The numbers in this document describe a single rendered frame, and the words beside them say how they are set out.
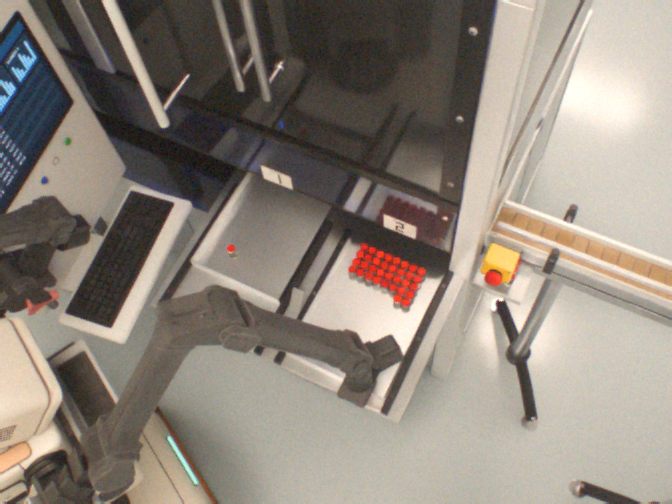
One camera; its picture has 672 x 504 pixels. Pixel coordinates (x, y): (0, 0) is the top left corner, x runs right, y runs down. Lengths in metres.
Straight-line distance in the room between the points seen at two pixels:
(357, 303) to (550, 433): 1.09
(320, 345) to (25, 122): 0.87
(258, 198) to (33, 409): 0.87
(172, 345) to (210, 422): 1.57
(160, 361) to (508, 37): 0.73
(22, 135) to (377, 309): 0.93
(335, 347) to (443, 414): 1.30
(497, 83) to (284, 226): 0.88
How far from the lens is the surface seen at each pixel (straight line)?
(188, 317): 1.17
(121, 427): 1.33
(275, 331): 1.26
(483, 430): 2.66
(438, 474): 2.61
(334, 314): 1.82
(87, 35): 1.84
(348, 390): 1.64
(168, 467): 2.42
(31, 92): 1.80
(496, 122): 1.30
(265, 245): 1.92
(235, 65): 1.43
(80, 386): 1.73
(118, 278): 2.04
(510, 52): 1.17
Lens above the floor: 2.57
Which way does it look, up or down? 63 degrees down
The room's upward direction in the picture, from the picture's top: 8 degrees counter-clockwise
